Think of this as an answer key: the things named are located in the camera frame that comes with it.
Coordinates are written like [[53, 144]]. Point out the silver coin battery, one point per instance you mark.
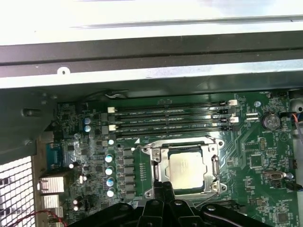
[[271, 121]]

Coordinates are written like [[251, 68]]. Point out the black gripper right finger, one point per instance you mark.
[[180, 215]]

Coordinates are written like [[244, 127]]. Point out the CPU with silver top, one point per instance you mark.
[[187, 165]]

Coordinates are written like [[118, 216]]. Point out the black PC case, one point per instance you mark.
[[142, 54]]

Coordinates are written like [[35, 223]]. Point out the CPU socket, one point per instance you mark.
[[155, 149]]

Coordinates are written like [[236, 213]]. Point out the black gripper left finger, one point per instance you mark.
[[151, 215]]

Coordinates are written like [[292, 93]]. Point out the silver port block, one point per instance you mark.
[[50, 185]]

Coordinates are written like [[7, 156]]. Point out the blue port connector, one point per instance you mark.
[[59, 156]]

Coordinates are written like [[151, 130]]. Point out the green motherboard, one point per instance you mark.
[[236, 153]]

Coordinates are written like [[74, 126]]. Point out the metal drive cage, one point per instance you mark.
[[298, 165]]

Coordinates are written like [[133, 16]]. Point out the internal USB port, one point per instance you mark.
[[273, 176]]

